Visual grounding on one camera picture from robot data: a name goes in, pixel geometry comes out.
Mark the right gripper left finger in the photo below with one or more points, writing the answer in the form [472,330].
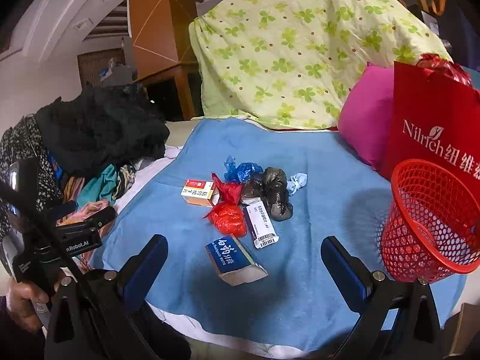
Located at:
[102,315]

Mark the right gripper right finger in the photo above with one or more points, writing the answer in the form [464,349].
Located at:
[397,320]

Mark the blue white medicine box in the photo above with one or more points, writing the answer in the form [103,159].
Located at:
[232,262]

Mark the orange white medicine box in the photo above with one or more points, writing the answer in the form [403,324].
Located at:
[200,193]

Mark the red plastic bag ball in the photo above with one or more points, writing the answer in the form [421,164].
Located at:
[228,219]

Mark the white purple medicine box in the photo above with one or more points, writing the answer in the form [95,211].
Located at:
[260,225]

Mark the black plastic bag trash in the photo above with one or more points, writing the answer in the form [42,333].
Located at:
[270,187]

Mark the blue plastic bag trash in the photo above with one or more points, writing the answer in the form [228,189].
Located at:
[240,173]

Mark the person's left hand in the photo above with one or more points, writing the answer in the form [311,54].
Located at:
[20,297]

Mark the pink striped garment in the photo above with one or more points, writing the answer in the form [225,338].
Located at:
[83,213]

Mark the teal garment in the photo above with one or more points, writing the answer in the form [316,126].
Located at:
[99,188]

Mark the red mesh plastic basket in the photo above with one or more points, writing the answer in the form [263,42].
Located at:
[432,230]

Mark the black white dotted garment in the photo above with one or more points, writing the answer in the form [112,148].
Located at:
[25,141]

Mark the black clothing pile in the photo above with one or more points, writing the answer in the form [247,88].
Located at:
[102,126]

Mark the blue towel blanket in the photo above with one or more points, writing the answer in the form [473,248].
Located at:
[296,308]

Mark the red Nilrich paper bag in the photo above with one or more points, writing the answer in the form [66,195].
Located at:
[436,119]

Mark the magenta pillow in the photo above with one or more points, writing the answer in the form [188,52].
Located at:
[365,119]

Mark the red plastic bag in paper bag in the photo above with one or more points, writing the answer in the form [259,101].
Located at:
[436,63]

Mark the orange wooden arch column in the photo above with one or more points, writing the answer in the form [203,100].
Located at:
[161,45]

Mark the green clover quilt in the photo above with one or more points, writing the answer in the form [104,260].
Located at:
[292,63]

